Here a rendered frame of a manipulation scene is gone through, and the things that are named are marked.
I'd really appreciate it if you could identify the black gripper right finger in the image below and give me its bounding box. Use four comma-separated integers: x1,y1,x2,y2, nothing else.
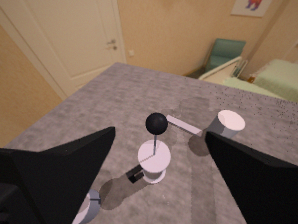
204,131,298,224

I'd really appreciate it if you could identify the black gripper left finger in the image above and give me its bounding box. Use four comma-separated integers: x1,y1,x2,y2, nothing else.
0,126,116,224

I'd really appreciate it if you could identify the pale pink flat bar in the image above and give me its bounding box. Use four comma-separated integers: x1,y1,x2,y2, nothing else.
166,115,203,138

